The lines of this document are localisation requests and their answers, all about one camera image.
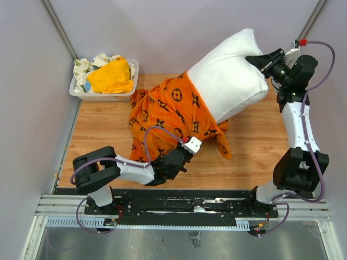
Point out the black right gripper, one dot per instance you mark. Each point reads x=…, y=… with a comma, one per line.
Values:
x=269, y=61

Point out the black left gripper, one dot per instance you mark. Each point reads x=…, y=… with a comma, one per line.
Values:
x=190, y=155

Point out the orange monogram pillowcase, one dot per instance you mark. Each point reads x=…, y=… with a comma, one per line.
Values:
x=168, y=112

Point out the white pillow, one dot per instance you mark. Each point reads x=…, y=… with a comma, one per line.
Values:
x=226, y=82

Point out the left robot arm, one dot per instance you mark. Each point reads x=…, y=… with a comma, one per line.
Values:
x=94, y=171

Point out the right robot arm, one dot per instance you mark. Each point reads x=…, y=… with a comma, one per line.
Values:
x=300, y=170

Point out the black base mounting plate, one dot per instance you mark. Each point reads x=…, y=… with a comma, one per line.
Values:
x=190, y=206

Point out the white plastic bin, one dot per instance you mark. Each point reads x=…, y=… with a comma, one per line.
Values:
x=108, y=97

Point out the yellow cloth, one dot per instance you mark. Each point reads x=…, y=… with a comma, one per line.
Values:
x=112, y=78

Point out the floral patterned cloth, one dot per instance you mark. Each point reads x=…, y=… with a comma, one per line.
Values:
x=83, y=67

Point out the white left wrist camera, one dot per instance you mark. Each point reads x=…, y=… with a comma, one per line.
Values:
x=191, y=144

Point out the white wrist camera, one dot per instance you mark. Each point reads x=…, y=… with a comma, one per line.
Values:
x=191, y=144
x=293, y=54

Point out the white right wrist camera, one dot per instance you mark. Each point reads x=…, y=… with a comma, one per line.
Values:
x=293, y=54

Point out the right aluminium frame post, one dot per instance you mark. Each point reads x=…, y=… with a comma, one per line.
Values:
x=313, y=18

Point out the aluminium frame post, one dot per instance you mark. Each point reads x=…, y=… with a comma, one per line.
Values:
x=47, y=5
x=313, y=18

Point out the slotted aluminium cable rail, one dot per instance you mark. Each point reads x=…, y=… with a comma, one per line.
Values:
x=106, y=223

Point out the left aluminium frame post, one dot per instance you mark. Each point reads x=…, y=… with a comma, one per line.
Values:
x=47, y=5

